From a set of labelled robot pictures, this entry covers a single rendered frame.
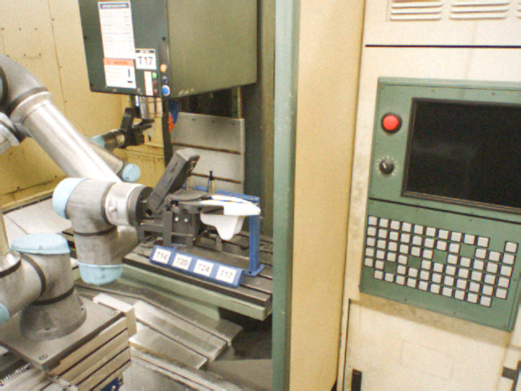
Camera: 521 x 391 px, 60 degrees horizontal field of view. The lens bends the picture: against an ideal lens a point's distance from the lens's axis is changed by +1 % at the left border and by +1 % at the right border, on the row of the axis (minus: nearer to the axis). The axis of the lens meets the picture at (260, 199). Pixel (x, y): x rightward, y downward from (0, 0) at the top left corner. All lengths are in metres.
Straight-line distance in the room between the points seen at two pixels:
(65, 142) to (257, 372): 1.06
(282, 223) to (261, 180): 1.38
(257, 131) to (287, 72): 1.42
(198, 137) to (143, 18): 0.90
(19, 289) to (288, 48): 0.74
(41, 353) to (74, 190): 0.47
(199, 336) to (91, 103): 1.92
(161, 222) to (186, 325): 1.17
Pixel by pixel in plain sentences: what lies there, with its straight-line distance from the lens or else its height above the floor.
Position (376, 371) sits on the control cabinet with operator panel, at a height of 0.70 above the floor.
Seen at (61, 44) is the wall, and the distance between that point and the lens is 3.14.
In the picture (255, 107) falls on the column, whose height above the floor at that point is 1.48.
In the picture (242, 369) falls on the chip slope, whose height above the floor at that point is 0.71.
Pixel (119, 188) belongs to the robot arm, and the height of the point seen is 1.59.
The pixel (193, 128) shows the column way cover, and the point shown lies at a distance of 2.55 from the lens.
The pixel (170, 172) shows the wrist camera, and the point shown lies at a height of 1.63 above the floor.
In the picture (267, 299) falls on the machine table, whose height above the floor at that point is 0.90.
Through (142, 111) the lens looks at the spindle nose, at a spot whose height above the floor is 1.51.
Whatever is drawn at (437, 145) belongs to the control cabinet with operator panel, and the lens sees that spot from 1.35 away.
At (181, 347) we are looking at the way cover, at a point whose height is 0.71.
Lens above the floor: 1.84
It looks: 20 degrees down
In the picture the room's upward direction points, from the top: straight up
